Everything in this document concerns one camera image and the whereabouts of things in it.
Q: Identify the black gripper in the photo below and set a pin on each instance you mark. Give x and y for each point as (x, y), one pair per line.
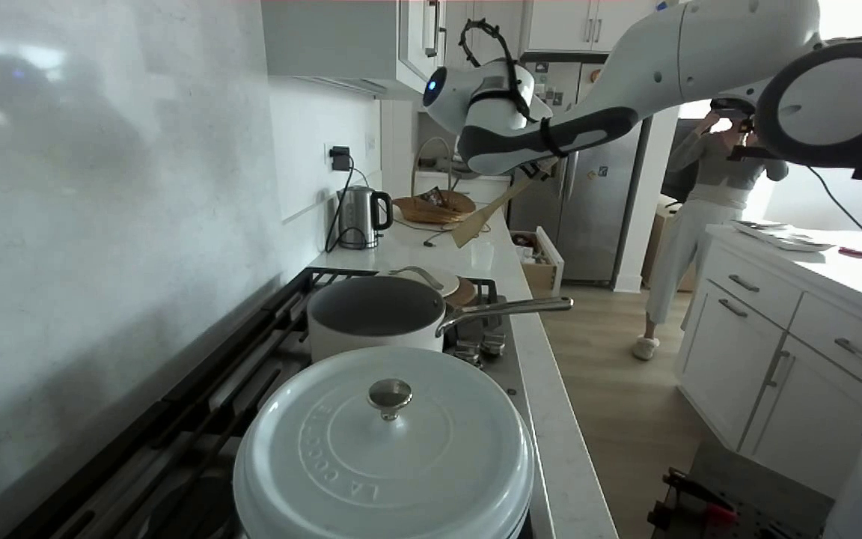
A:
(537, 168)

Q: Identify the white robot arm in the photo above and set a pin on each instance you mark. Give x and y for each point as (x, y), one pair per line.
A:
(709, 48)

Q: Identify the steel refrigerator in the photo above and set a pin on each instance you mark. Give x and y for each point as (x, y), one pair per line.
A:
(599, 220)

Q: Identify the black monitor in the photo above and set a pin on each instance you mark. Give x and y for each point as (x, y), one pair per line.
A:
(676, 160)

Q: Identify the brown shallow pan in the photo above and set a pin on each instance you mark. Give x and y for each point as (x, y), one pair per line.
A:
(465, 295)

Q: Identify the brown cardboard box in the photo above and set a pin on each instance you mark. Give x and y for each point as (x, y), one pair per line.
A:
(658, 243)

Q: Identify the person in white pants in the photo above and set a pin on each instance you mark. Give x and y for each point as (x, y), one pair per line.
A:
(690, 250)

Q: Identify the steel electric kettle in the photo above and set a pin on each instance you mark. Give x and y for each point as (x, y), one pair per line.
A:
(356, 217)

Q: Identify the white paper stack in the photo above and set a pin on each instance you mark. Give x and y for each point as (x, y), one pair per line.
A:
(784, 238)

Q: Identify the white island cabinet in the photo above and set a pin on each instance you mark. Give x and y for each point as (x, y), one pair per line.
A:
(732, 368)

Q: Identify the white dutch oven lid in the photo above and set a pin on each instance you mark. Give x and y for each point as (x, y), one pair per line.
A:
(420, 467)

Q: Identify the small red item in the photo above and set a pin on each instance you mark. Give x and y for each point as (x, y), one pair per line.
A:
(859, 252)

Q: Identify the black red clamp tool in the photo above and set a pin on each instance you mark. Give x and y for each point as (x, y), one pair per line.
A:
(709, 514)

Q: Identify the gray floor mat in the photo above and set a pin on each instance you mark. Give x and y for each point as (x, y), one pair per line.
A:
(778, 481)

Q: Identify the black gas cooktop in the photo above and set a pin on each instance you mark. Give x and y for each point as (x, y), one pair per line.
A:
(202, 400)

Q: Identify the white wall cabinet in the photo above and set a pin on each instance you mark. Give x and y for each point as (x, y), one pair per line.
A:
(343, 41)
(570, 26)

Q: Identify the black wall plug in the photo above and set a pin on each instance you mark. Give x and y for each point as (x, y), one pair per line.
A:
(338, 157)

